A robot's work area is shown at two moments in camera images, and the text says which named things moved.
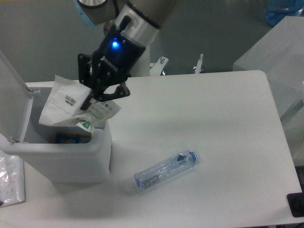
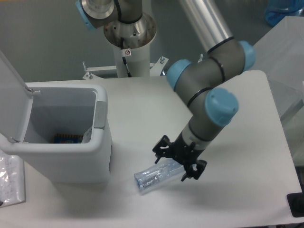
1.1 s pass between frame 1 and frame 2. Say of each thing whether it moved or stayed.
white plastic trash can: stayed
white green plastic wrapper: moved
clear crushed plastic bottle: stayed
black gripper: moved
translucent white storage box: stayed
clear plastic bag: stayed
